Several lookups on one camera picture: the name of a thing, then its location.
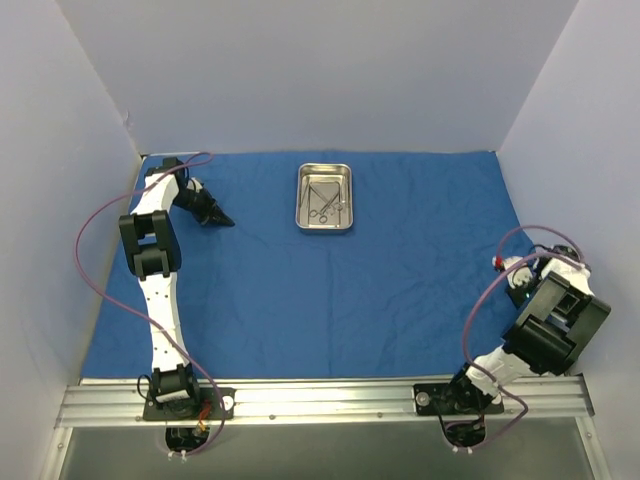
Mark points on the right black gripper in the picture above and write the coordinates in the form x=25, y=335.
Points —
x=516, y=295

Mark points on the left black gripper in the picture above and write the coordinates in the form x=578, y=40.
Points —
x=206, y=210

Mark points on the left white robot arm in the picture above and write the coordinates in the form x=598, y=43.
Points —
x=153, y=256

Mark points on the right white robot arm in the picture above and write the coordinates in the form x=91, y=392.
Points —
x=558, y=315

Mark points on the steel surgical scissors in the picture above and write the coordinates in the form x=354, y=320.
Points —
x=322, y=214

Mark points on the steel tweezers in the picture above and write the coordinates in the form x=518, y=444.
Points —
x=311, y=197

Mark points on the stainless steel instrument tray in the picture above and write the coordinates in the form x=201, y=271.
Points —
x=324, y=176

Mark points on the steel forceps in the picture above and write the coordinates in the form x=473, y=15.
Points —
x=339, y=198

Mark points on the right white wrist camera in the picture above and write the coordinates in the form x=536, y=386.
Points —
x=521, y=273

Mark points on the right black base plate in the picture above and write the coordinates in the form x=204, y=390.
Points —
x=431, y=399

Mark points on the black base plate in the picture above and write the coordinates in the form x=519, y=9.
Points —
x=206, y=407
x=431, y=399

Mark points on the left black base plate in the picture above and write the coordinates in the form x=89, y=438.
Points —
x=206, y=407

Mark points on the front aluminium rail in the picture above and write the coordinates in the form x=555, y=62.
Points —
x=115, y=403

